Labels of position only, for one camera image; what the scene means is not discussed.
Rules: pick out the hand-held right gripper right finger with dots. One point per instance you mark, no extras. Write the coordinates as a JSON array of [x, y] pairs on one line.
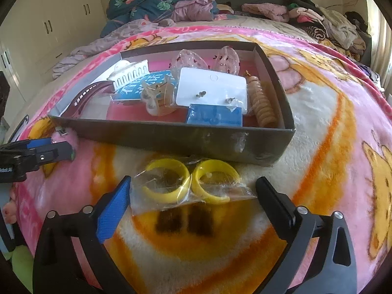
[[275, 208]]

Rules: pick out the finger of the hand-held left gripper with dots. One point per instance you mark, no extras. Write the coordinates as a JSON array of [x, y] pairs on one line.
[[36, 144], [52, 154]]

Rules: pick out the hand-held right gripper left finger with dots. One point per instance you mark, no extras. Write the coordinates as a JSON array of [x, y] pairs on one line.
[[113, 214]]

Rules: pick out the pink fluffy hair clip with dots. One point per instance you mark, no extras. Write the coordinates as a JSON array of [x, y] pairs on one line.
[[72, 136]]

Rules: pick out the yellow hoops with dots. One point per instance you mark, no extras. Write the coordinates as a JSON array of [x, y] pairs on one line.
[[165, 194]]

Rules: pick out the shallow grey cardboard box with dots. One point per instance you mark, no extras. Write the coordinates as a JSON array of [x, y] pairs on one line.
[[183, 144]]

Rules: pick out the white hair claw clip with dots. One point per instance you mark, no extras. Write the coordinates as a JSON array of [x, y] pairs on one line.
[[122, 70]]

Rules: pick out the beige claw clip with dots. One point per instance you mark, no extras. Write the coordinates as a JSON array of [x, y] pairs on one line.
[[156, 101]]

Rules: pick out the person's left hand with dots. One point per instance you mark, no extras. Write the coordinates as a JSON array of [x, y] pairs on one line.
[[9, 211]]

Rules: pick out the dark red headband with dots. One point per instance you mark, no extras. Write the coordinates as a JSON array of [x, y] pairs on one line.
[[82, 98]]

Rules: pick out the pink printed bear blanket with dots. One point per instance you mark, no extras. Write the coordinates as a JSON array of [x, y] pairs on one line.
[[321, 128]]

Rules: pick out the lavender blanket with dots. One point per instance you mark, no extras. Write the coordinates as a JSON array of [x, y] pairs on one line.
[[92, 49]]

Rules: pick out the small blue box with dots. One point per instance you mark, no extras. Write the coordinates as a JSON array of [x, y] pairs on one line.
[[214, 116]]

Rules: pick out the cream wardrobe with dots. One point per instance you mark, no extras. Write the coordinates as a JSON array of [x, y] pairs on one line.
[[46, 21]]

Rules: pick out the white earring card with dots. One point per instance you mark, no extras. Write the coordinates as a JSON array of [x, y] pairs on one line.
[[199, 82]]

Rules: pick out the pink dotted bow hair clip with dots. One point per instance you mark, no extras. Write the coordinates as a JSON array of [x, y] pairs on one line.
[[186, 61]]

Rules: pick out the dark blue floral quilt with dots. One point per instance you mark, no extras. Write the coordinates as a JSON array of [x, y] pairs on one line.
[[137, 3]]

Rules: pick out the pile of mixed clothes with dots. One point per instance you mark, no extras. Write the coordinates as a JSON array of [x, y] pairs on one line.
[[337, 27]]

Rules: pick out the pink knitted sweater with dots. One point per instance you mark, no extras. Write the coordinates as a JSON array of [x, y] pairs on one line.
[[266, 10]]

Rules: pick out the cream curtain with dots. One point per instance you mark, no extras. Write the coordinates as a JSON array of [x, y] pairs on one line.
[[379, 36]]

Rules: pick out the lilac pink garment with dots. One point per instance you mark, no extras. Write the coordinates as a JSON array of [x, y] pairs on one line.
[[196, 9]]

